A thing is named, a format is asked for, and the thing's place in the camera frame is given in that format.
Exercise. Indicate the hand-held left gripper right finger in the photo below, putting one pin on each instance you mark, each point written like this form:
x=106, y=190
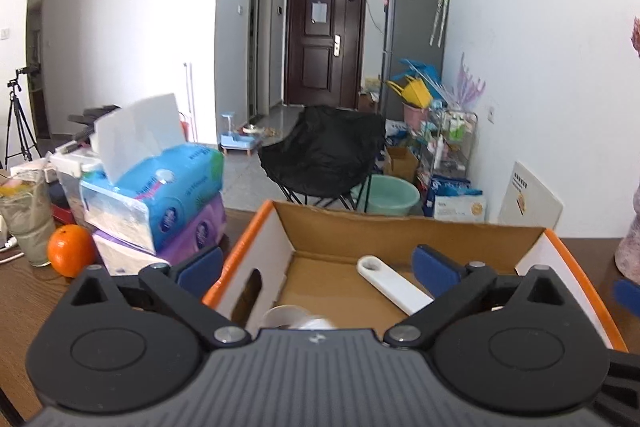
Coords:
x=437, y=269

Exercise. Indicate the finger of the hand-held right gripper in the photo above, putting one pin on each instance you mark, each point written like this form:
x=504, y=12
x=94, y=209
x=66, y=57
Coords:
x=629, y=294

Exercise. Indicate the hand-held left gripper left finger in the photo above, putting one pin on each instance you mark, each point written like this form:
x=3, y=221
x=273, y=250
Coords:
x=200, y=269

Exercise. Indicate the orange-edged cardboard box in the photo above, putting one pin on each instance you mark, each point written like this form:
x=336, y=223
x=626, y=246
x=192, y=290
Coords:
x=350, y=227

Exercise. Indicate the purple tissue pack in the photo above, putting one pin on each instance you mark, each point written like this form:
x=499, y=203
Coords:
x=195, y=232

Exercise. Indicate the white flat plastic tool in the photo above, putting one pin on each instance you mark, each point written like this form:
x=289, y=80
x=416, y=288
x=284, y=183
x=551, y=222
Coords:
x=395, y=287

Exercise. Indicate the pink textured vase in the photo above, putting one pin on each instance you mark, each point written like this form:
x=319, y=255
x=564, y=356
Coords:
x=631, y=242

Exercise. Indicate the white pet food bag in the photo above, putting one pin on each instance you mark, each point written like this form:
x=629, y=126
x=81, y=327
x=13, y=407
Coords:
x=460, y=208

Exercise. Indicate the blue tissue pack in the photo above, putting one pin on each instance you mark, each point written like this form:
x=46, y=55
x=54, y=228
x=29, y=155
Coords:
x=175, y=192

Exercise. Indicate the blue pet food bag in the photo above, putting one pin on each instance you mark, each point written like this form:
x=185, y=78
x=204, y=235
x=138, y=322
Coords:
x=450, y=186

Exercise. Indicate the green plastic basin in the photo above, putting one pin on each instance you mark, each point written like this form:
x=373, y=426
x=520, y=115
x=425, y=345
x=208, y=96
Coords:
x=392, y=197

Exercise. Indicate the white tape roll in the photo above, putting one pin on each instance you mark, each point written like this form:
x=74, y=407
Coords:
x=295, y=318

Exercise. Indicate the small brown cardboard box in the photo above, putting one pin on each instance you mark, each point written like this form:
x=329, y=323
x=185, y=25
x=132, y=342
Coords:
x=400, y=164

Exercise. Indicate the white board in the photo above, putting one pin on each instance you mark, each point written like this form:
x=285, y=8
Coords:
x=530, y=202

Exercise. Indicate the orange fruit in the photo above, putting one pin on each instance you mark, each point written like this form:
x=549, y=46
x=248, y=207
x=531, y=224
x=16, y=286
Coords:
x=71, y=251

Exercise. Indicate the blue pet water feeder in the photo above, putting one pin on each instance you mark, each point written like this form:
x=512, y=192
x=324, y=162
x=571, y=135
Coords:
x=239, y=139

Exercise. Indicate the blue white bag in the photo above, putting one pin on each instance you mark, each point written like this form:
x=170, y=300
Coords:
x=398, y=133

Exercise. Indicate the red small box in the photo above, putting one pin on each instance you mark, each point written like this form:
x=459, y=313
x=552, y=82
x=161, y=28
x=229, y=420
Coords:
x=61, y=214

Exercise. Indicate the clear container with white lid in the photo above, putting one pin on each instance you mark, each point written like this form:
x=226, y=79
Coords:
x=70, y=192

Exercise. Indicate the pink bucket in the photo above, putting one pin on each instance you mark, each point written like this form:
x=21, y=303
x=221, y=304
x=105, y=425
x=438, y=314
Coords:
x=415, y=116

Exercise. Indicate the black folding chair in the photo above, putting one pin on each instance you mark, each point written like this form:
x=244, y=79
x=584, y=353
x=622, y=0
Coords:
x=322, y=147

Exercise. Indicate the glass cup with drink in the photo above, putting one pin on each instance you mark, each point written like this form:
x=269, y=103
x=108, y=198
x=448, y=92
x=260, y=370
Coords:
x=30, y=222

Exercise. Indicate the open cardboard box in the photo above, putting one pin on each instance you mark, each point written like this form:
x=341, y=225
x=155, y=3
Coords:
x=367, y=103

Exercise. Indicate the black device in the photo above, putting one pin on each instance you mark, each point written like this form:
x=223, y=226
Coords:
x=97, y=114

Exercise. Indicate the purple plastic hangers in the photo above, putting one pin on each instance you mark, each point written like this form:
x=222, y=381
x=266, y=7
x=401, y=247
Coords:
x=467, y=84

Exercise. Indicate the pink white box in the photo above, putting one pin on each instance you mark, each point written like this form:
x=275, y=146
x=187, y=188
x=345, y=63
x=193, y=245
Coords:
x=32, y=169

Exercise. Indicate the blue plastic hangers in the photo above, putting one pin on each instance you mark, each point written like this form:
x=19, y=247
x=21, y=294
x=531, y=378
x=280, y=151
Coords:
x=422, y=69

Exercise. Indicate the dark brown entrance door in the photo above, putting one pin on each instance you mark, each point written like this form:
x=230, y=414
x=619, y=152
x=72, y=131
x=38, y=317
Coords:
x=320, y=67

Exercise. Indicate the grey inner door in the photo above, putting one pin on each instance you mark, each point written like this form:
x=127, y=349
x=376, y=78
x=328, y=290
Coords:
x=257, y=42

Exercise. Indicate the grey refrigerator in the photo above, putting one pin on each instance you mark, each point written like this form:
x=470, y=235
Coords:
x=410, y=32

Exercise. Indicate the white folded umbrella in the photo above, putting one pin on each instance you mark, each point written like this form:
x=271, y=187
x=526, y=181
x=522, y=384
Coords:
x=437, y=9
x=444, y=9

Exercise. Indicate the white paper on door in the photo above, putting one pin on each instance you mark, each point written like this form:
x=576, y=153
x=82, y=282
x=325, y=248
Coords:
x=319, y=11

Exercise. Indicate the white wall socket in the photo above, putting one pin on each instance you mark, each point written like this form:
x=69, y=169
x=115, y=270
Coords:
x=491, y=113

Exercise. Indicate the black camera tripod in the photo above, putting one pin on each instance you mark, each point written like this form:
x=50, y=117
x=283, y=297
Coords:
x=20, y=122

